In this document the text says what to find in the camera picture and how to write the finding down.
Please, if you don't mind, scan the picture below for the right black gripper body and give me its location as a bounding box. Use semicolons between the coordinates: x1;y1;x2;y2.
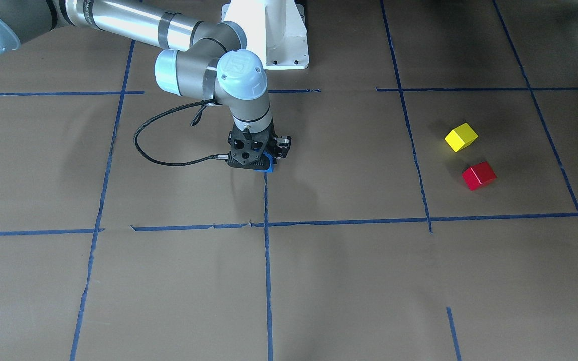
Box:
227;129;271;171

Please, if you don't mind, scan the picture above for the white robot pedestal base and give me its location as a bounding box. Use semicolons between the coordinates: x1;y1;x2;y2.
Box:
222;1;310;71

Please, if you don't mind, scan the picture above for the blue wooden block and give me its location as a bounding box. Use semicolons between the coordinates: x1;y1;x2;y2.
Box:
257;151;276;173

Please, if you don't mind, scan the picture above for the black braided cable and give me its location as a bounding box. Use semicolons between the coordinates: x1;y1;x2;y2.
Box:
134;100;229;167

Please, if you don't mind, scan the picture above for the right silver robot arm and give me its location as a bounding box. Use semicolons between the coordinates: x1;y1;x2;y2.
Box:
0;1;291;173

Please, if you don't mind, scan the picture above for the red wooden block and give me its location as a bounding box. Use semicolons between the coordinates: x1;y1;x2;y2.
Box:
462;161;497;191

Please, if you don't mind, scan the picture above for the yellow wooden block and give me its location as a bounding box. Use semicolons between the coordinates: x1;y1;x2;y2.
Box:
445;123;479;152

